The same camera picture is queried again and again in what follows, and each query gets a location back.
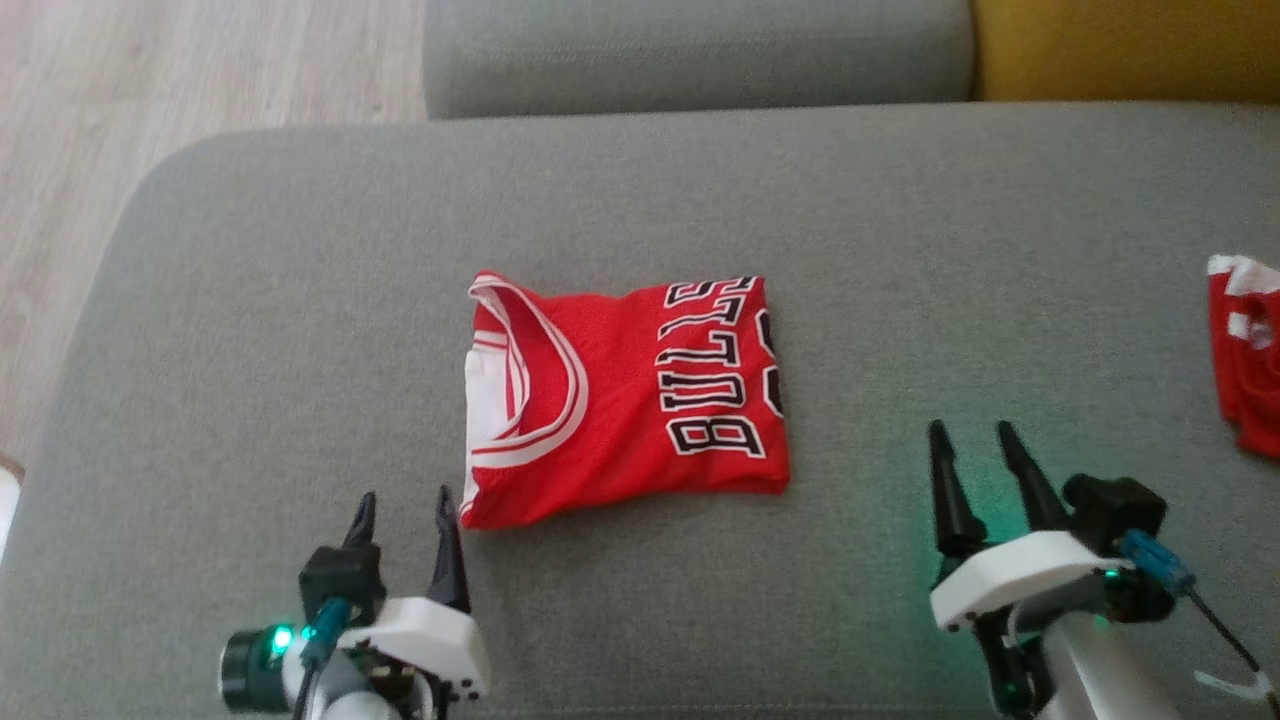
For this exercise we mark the yellow sofa cushion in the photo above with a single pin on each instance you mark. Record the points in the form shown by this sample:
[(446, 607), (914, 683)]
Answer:
[(1130, 45)]

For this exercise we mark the red basketball jersey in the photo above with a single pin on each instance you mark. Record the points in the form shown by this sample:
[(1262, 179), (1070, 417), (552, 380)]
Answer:
[(620, 400)]

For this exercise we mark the crumpled red and white garment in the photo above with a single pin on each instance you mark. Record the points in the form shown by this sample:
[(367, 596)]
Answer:
[(1250, 370)]

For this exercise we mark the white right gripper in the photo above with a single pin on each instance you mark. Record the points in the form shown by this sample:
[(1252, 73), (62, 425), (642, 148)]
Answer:
[(1020, 575)]

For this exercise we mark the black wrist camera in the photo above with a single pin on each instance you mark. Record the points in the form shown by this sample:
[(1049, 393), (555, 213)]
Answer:
[(1115, 512), (340, 580)]

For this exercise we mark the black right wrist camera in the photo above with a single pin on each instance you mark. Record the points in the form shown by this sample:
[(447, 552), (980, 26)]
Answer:
[(1115, 512)]

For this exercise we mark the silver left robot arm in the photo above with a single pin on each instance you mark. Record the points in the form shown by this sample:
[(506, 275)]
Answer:
[(350, 695)]

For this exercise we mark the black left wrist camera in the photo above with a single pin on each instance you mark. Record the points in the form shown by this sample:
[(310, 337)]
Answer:
[(340, 580)]

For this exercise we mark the grey sofa backrest cushion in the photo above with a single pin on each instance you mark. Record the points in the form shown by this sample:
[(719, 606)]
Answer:
[(700, 55)]

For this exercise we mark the grey sofa seat cushion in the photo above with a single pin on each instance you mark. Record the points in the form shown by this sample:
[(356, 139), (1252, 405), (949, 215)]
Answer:
[(300, 350)]

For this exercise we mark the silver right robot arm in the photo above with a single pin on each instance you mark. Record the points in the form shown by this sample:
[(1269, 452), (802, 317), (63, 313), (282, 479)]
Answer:
[(1090, 670)]

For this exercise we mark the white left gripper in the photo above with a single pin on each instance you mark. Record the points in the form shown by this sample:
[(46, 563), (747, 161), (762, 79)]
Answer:
[(430, 635)]

